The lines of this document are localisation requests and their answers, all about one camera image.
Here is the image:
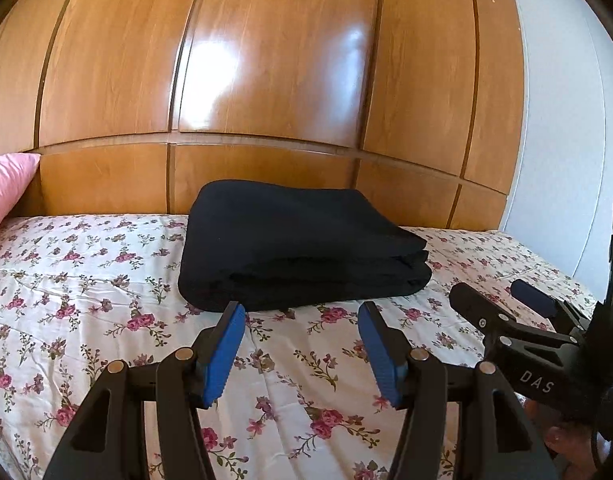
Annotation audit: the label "pink pillow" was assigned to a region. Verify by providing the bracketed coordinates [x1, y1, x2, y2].
[0, 153, 41, 224]

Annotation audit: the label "wooden wardrobe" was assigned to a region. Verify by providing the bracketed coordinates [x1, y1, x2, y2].
[0, 0, 524, 231]

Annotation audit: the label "black pants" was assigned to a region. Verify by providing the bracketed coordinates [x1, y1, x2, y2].
[178, 180, 432, 312]

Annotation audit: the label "person's right hand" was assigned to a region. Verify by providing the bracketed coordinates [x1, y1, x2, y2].
[523, 399, 611, 479]

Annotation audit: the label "floral bed cover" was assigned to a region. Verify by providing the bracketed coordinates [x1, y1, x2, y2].
[0, 214, 595, 479]

